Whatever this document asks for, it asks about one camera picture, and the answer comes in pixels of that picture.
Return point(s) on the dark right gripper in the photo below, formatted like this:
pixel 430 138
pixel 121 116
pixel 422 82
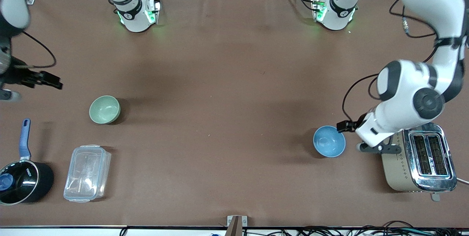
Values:
pixel 19 76

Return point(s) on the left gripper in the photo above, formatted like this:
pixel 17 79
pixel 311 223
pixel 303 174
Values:
pixel 359 122

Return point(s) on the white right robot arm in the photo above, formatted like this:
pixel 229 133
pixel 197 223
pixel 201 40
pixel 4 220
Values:
pixel 14 5

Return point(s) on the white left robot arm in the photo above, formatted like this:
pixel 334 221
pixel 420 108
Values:
pixel 406 93

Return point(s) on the blue bowl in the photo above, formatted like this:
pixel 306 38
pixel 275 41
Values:
pixel 329 141

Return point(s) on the green bowl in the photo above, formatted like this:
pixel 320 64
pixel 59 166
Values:
pixel 104 109

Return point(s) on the silver two-slot toaster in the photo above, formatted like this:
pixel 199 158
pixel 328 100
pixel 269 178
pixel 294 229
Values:
pixel 399 170

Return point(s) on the glass lid with blue knob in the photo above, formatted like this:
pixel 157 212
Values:
pixel 16 183

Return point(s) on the clear plastic food container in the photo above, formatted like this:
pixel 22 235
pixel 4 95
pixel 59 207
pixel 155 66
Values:
pixel 87 173

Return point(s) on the metal table edge bracket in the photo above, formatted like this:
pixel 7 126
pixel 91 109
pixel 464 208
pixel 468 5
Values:
pixel 230 220

